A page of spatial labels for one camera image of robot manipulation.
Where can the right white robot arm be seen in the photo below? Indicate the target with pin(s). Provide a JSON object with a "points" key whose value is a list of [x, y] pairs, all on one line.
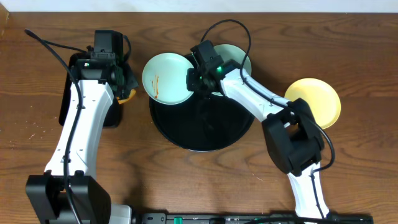
{"points": [[294, 140]]}

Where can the yellow plate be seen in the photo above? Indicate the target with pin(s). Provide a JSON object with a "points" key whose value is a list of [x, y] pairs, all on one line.
{"points": [[322, 99]]}

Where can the black rectangular tray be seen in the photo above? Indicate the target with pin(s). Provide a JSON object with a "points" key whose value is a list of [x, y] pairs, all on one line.
{"points": [[66, 93]]}

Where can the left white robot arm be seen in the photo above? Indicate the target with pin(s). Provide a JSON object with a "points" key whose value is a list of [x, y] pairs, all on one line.
{"points": [[67, 191]]}

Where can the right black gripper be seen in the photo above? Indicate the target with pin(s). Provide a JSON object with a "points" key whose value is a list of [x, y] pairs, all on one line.
{"points": [[190, 83]]}

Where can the black round tray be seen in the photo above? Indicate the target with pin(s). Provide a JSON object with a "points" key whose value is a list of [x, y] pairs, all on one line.
{"points": [[201, 123]]}

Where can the yellow green scrub sponge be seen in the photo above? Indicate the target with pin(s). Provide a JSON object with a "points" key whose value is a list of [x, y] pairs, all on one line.
{"points": [[131, 95]]}

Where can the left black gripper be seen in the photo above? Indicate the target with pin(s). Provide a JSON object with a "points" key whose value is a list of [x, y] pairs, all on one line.
{"points": [[130, 81]]}

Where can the mint green plate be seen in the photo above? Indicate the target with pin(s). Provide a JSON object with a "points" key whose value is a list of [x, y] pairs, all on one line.
{"points": [[228, 52], [164, 78]]}

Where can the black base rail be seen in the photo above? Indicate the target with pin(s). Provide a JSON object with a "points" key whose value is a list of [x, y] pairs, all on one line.
{"points": [[282, 218]]}

